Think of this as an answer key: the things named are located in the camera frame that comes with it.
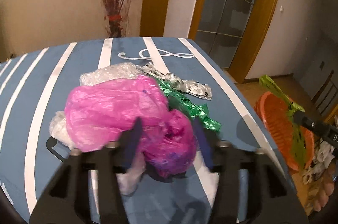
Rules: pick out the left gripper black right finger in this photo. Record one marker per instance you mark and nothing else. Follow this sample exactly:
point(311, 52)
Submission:
point(270, 197)

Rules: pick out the person right hand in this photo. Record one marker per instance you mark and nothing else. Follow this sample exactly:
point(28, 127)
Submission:
point(327, 187)

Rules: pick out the clear bubble wrap bundle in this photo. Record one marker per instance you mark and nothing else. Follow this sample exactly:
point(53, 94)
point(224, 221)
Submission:
point(112, 72)

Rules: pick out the wooden chair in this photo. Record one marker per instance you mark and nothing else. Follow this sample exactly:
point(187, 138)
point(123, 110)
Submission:
point(326, 95)

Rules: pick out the wooden framed glass door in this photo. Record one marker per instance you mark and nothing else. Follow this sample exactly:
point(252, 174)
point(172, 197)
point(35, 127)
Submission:
point(231, 32)

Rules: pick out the pink plastic bag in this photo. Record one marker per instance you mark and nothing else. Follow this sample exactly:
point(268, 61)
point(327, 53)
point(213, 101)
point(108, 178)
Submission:
point(98, 114)

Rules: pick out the white black spotted bag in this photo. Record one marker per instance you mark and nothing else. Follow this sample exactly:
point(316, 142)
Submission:
point(191, 87)

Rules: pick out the dark green plastic bag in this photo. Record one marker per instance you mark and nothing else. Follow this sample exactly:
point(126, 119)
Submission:
point(180, 102)

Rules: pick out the clear knotted plastic bag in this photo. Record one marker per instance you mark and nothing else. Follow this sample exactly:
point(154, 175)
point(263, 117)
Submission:
point(58, 130)

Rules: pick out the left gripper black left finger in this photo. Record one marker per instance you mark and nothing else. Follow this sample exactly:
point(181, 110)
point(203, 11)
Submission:
point(87, 181)

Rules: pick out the blue white striped tablecloth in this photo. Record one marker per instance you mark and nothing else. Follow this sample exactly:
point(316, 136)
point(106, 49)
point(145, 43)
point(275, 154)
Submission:
point(36, 85)

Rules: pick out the orange plastic trash basket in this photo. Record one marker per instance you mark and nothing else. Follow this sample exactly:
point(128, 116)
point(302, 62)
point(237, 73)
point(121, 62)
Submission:
point(272, 111)

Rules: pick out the glass floor vase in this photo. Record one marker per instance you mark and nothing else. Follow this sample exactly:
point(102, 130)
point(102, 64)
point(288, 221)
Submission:
point(117, 17)

